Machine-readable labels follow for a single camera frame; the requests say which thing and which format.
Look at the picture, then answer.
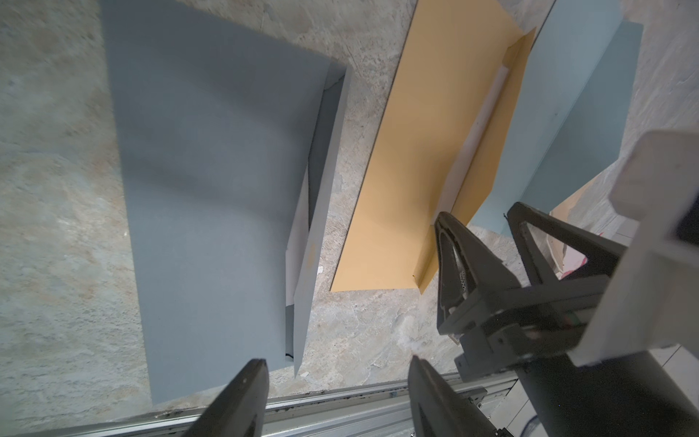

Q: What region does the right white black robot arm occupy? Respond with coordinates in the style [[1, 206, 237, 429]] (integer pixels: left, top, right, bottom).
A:
[[434, 202, 698, 436]]

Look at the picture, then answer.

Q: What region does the light blue envelope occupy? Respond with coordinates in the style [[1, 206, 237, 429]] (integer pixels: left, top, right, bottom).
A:
[[471, 1, 644, 235]]

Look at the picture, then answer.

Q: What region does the aluminium mounting rail frame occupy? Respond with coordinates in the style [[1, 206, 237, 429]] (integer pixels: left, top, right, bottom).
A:
[[15, 370, 520, 437]]

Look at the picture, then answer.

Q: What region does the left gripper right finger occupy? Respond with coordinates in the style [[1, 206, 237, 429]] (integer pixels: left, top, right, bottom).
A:
[[408, 355, 498, 437]]

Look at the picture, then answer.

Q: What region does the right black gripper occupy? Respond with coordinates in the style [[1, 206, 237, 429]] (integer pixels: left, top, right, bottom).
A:
[[434, 202, 627, 382]]

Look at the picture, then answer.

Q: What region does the tan kraft envelope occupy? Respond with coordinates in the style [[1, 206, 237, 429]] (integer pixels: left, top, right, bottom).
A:
[[331, 1, 522, 292]]

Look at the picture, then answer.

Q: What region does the pink white letter paper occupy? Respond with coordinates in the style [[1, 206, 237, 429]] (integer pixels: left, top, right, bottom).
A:
[[562, 251, 587, 278]]

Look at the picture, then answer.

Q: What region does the dark grey envelope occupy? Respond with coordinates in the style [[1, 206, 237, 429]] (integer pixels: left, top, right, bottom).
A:
[[101, 1, 351, 403]]

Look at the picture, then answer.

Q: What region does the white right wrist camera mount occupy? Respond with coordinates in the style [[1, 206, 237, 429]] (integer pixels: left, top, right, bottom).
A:
[[568, 130, 698, 367]]

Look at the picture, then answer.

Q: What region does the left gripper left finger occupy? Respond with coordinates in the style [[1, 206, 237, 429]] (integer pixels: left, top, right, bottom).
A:
[[184, 359, 269, 437]]

